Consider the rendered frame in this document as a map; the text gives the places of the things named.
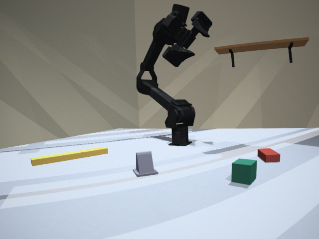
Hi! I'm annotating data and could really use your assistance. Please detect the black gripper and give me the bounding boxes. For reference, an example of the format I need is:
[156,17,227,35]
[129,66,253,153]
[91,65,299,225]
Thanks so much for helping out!
[162,11,212,67]

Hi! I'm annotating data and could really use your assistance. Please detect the green cube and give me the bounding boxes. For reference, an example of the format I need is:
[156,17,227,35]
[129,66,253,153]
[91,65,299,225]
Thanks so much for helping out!
[231,158,257,185]

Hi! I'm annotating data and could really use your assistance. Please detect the yellow rectangular bar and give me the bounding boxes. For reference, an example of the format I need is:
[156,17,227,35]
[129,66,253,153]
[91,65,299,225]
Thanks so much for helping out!
[30,147,108,166]

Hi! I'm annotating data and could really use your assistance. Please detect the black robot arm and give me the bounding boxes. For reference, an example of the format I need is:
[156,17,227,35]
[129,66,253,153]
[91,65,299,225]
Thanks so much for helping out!
[137,4,195,146]

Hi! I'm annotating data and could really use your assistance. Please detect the red rectangular block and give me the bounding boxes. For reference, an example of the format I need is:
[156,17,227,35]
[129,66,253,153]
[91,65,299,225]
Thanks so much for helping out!
[257,148,281,162]

